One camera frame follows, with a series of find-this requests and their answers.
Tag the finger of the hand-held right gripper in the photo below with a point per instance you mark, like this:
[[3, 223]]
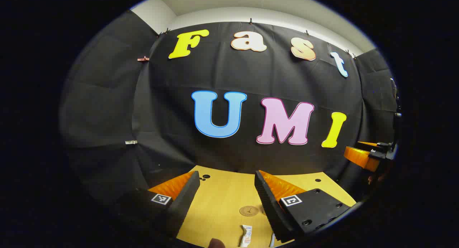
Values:
[[362, 158], [367, 144]]

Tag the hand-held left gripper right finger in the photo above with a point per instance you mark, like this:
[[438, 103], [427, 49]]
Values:
[[267, 201]]

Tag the wooden desktop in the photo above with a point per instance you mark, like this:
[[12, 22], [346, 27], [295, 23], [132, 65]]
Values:
[[222, 201]]

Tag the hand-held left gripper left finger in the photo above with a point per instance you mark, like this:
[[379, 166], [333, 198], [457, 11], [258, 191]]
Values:
[[186, 197]]

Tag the white toothbrush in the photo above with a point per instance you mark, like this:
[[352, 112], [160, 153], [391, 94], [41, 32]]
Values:
[[272, 241]]

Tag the white toothpaste tube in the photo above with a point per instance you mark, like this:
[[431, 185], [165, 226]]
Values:
[[246, 235]]

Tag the red cloth clip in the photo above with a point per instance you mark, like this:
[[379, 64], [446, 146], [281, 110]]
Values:
[[143, 59]]

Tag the black backdrop cloth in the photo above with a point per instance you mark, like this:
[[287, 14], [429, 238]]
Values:
[[222, 72]]

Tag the white cloth clip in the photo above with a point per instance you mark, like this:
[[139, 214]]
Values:
[[131, 142]]

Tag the round wooden coaster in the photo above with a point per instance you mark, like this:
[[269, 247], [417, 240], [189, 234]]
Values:
[[249, 210]]

